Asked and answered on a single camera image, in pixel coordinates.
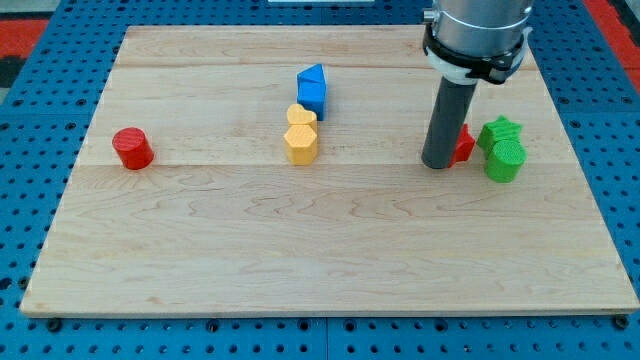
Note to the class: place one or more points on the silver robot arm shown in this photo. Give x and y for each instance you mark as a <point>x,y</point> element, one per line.
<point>472,40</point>

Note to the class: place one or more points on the red star block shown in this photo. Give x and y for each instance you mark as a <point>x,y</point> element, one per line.
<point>464,146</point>

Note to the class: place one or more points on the green star block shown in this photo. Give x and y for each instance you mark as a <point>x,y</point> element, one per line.
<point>498,130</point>

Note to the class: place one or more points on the yellow hexagon block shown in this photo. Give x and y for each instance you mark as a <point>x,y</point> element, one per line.
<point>301,144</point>

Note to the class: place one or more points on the yellow heart block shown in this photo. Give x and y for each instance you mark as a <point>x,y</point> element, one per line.
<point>296,114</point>

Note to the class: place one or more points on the blue cube block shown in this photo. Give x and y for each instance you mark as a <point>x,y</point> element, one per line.
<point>312,96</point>

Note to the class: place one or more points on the blue triangle block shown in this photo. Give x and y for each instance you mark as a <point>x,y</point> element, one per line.
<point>313,74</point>

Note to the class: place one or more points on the wooden board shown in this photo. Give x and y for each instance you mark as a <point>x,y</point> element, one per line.
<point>222,224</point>

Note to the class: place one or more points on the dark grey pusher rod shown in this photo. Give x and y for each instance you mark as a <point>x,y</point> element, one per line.
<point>448,116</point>

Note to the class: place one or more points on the green cylinder block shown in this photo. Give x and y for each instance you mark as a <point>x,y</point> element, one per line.
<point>505,160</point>

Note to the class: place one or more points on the red cylinder block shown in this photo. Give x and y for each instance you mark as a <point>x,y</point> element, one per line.
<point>133,148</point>

